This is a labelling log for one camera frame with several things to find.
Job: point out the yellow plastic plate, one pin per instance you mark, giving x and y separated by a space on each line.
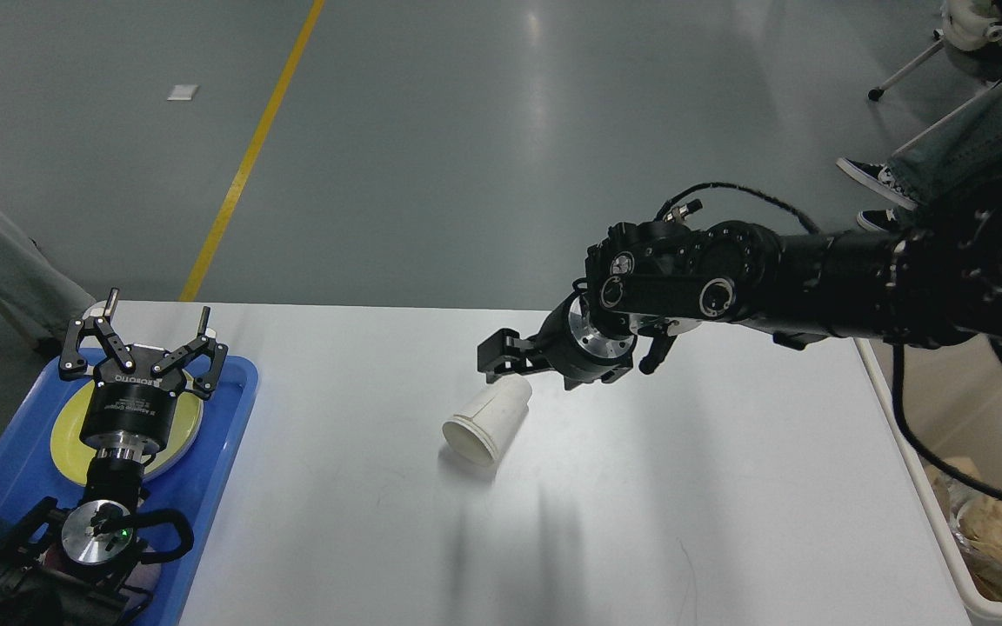
72 457

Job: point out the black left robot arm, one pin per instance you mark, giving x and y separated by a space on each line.
107 529

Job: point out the standing person grey trousers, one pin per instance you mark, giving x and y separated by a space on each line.
5 261

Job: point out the pale green plate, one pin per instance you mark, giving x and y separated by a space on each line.
166 465

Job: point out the aluminium foil tray sheet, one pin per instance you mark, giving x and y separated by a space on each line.
950 495

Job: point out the seated person in jeans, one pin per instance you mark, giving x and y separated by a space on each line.
959 151

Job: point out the blue plastic tray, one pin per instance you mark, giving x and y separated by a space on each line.
194 485

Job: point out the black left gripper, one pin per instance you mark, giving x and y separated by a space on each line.
136 400

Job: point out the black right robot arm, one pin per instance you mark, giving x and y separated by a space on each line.
936 284

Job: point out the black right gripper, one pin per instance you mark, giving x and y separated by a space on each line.
568 342

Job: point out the beige plastic bin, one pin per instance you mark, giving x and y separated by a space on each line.
953 404

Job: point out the white paper cup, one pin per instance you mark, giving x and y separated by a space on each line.
484 428

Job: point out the brown paper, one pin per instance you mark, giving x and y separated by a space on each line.
980 523

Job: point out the white office chair with jacket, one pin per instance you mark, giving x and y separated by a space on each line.
967 28

